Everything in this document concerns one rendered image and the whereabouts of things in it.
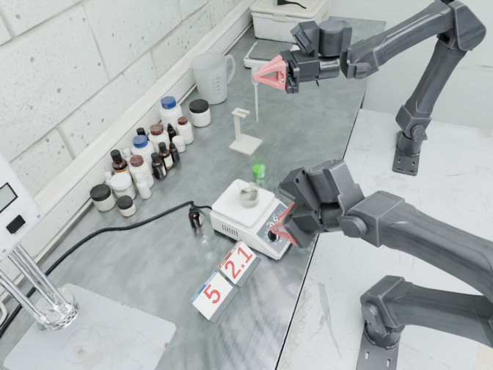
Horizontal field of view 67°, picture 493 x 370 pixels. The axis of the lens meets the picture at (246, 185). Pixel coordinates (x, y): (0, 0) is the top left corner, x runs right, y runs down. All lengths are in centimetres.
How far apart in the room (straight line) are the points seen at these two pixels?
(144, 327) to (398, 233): 55
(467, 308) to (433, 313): 6
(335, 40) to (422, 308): 57
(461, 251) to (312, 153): 73
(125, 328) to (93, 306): 10
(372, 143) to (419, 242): 72
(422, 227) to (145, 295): 61
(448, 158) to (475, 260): 77
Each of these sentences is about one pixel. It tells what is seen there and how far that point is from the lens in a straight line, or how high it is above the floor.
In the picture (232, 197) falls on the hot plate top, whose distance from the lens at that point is 93.
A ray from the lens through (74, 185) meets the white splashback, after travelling 109.
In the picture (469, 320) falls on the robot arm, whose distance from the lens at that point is 61.
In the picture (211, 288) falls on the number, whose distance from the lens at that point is 86.
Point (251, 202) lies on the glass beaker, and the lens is 88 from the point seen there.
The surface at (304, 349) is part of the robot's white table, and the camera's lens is 82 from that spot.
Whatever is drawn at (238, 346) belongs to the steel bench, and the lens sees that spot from 83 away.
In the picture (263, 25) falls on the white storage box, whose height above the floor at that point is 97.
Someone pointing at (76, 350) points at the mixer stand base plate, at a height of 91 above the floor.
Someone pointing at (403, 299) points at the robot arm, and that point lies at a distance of 69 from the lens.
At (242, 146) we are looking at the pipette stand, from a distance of 120.
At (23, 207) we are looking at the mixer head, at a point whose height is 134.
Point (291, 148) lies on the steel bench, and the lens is 120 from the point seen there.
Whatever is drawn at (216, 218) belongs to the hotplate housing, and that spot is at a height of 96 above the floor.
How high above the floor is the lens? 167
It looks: 45 degrees down
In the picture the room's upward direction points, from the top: 4 degrees counter-clockwise
